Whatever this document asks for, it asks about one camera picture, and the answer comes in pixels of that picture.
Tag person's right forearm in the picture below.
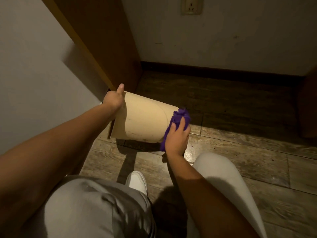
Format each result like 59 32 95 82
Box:
166 152 260 238

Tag beige plastic waste bin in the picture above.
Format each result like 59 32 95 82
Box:
107 91 180 144

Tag purple cleaning cloth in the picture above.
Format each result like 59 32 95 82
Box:
160 108 191 152

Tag beige wall socket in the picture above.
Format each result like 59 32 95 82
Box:
180 0 204 15

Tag white shoe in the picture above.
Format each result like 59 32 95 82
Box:
125 171 148 197

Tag brown wooden furniture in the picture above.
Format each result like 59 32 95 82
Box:
298 68 317 139

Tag person's left hand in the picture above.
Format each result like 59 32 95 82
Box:
103 83 125 112

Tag wooden cabinet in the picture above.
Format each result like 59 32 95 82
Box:
40 0 143 93

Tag dark baseboard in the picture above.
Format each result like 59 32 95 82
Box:
140 61 305 85

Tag person's grey trousers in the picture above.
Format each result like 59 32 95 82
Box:
43 152 268 238

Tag person's left forearm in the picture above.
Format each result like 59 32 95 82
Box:
0 102 117 238

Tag person's right hand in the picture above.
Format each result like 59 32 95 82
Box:
165 117 191 158

